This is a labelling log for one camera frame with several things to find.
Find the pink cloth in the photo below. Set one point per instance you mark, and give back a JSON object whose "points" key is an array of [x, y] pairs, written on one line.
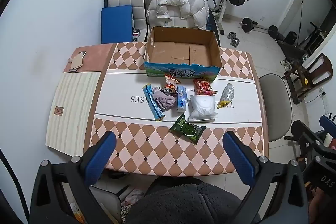
{"points": [[132, 197]]}

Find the white plastic bag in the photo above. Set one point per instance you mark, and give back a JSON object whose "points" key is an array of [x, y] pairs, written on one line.
{"points": [[202, 107]]}

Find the chrome dumbbell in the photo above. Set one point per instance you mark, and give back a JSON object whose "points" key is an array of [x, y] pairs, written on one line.
{"points": [[231, 35], [235, 42]]}

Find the white shoe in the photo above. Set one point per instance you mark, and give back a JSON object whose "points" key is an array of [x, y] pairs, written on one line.
{"points": [[290, 66], [283, 62]]}

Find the blue tissue pack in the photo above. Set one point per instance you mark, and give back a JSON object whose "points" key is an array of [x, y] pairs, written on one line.
{"points": [[181, 99]]}

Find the black pole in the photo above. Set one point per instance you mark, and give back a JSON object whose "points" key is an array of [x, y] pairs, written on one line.
{"points": [[300, 19]]}

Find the blue exercise mat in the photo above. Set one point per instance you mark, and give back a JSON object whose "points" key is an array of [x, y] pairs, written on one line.
{"points": [[115, 24]]}

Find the red cartoon snack packet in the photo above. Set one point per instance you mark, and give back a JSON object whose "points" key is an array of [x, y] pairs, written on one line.
{"points": [[172, 83]]}

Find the green snack packet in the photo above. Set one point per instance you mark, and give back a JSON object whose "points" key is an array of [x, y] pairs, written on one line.
{"points": [[186, 129]]}

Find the dark wooden chair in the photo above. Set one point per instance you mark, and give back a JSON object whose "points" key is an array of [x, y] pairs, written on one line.
{"points": [[323, 55]]}

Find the white puffer jacket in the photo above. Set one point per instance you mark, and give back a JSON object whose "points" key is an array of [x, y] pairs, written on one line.
{"points": [[181, 6]]}

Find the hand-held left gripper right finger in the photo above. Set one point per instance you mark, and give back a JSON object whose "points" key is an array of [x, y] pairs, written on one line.
{"points": [[240, 158]]}

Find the short barbell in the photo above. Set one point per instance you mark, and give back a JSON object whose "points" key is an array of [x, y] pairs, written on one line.
{"points": [[246, 24]]}

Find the printed cardboard box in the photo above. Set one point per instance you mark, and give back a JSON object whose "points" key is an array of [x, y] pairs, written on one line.
{"points": [[181, 71]]}

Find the silver and yellow packet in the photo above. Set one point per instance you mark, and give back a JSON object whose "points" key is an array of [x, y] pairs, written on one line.
{"points": [[227, 92]]}

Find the long blue snack packet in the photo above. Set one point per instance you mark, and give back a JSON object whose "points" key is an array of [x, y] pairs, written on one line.
{"points": [[153, 103]]}

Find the black and blue weight bench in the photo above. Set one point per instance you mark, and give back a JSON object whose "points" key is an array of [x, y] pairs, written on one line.
{"points": [[212, 24]]}

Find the black exercise machine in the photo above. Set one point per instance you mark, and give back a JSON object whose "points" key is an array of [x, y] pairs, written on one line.
{"points": [[291, 47]]}

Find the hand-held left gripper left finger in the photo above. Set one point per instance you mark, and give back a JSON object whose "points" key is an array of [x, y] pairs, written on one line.
{"points": [[101, 158]]}

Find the person's dark fleece clothing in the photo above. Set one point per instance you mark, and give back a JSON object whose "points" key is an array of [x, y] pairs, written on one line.
{"points": [[189, 203]]}

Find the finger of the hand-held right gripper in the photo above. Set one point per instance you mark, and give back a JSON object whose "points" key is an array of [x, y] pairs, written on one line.
{"points": [[328, 123], [304, 138]]}

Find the black box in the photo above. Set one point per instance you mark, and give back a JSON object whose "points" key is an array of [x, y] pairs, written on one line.
{"points": [[291, 37]]}

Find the beige round chair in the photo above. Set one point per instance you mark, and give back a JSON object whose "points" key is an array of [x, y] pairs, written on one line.
{"points": [[275, 106]]}

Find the purple cloth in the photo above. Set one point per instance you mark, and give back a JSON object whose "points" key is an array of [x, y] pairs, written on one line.
{"points": [[164, 100]]}

